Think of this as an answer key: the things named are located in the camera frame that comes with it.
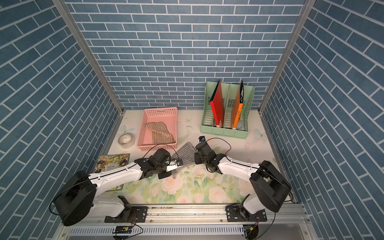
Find grey striped dishcloth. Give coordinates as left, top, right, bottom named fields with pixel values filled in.
left=172, top=142, right=197, bottom=179

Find beige striped dishcloth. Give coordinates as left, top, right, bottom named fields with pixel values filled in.
left=146, top=122, right=176, bottom=145

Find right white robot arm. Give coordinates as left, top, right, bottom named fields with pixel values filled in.
left=195, top=141, right=292, bottom=215

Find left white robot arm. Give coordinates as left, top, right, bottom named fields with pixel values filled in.
left=52, top=149, right=178, bottom=226

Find green file organizer rack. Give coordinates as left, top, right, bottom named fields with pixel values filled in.
left=201, top=81, right=255, bottom=139

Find pink perforated plastic basket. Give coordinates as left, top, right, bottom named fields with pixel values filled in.
left=137, top=107, right=178, bottom=151

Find clear tape roll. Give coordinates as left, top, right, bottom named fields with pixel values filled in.
left=118, top=133, right=135, bottom=149

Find left picture book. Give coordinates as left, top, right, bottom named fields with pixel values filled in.
left=92, top=154, right=130, bottom=173

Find red folder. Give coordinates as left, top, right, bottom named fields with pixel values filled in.
left=210, top=80, right=225, bottom=128

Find orange folder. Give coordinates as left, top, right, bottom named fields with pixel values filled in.
left=231, top=81, right=244, bottom=130

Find small black controller board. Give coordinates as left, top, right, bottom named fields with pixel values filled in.
left=113, top=226, right=133, bottom=235

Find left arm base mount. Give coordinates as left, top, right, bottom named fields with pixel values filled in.
left=105, top=196, right=149, bottom=223

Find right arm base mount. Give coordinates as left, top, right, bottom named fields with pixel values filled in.
left=225, top=194, right=268, bottom=222

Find aluminium rail frame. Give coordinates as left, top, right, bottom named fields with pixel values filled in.
left=54, top=204, right=317, bottom=240

